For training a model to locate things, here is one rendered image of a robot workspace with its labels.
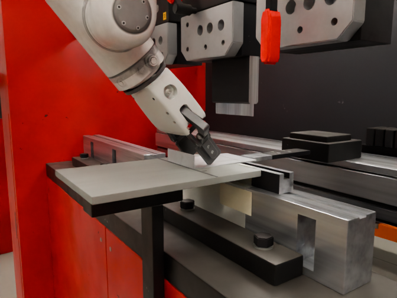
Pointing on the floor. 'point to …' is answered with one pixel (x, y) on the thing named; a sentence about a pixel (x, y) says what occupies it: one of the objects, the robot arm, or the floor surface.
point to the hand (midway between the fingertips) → (198, 149)
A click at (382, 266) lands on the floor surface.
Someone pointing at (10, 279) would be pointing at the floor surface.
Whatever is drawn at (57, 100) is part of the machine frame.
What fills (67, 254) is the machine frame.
